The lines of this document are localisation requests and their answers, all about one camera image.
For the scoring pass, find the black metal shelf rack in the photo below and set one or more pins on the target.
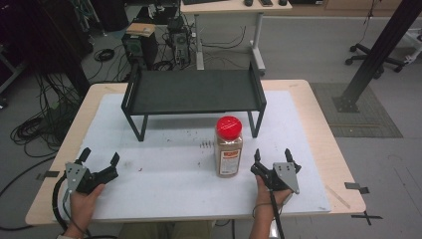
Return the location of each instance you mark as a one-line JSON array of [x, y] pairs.
[[194, 91]]

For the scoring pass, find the person's olive trousers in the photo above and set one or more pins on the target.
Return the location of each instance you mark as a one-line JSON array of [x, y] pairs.
[[166, 230]]

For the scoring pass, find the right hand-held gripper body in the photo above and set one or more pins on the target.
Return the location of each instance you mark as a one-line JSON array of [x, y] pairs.
[[282, 176]]

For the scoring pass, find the black office chair base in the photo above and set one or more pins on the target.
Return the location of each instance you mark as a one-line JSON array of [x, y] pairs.
[[376, 59]]

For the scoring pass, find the black metal post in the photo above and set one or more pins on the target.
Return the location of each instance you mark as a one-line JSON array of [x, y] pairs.
[[378, 49]]

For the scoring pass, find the white desk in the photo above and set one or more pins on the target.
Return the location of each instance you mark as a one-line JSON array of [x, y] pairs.
[[232, 6]]

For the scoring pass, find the white table leg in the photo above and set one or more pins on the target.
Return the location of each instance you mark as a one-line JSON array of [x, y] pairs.
[[272, 232]]

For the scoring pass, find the black tape strip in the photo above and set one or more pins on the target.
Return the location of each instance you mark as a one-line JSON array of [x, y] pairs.
[[356, 187], [49, 174]]

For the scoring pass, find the black keyboard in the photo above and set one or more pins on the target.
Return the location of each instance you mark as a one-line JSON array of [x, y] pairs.
[[205, 1]]

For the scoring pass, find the person's left hand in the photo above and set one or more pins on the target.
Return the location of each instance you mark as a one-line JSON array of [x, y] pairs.
[[81, 209]]

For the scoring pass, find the white foam mat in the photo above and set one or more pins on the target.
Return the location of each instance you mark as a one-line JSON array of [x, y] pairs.
[[172, 186]]

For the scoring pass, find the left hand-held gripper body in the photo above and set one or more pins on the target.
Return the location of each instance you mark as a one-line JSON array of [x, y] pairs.
[[83, 181]]

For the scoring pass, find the person's right hand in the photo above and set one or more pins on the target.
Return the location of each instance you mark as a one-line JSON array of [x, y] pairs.
[[265, 200]]

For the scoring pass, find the cardboard box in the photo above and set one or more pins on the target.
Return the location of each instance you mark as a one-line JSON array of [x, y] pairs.
[[141, 29]]

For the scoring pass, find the grey floor mat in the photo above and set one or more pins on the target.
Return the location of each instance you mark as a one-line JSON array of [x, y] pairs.
[[368, 113]]

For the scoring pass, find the red-lidded spice jar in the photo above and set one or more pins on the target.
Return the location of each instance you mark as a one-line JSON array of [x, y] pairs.
[[229, 146]]

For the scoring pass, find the black computer tower green fan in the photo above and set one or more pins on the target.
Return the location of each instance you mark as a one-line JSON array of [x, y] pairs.
[[137, 49]]

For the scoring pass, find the black tape cross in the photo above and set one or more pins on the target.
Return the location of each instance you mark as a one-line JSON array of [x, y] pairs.
[[366, 217]]

